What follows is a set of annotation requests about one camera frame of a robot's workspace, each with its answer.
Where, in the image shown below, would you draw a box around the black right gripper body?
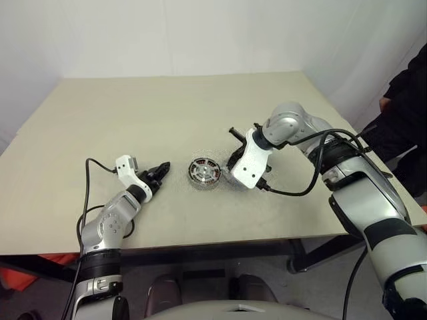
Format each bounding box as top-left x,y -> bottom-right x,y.
226,145 -> 247,171

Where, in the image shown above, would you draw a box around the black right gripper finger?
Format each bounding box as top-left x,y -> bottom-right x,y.
228,126 -> 248,145

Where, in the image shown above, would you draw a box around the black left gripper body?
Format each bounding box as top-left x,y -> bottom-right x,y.
140,168 -> 158,198

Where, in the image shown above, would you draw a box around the black rotor ring silver spokes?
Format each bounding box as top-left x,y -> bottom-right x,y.
187,157 -> 222,191

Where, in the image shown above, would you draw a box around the dark rounded shape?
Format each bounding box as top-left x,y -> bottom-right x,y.
145,273 -> 183,317

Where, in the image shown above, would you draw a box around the grey robot torso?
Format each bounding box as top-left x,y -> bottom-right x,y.
146,299 -> 313,320

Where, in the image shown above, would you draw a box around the red object under table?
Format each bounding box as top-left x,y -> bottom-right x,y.
0,252 -> 81,291

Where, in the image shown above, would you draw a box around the person in black clothing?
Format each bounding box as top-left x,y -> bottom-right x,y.
362,43 -> 427,201

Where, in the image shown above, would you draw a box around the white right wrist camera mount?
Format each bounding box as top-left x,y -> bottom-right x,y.
231,128 -> 275,190

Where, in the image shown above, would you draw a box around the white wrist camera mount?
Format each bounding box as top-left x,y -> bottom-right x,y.
231,128 -> 275,190
115,154 -> 153,203

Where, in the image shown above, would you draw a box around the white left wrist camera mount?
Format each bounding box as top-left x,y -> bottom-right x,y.
115,154 -> 153,203

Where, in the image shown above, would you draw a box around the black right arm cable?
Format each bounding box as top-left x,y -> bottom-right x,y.
258,128 -> 393,320

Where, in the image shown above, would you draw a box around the black table frame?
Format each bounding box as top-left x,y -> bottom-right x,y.
0,237 -> 368,284

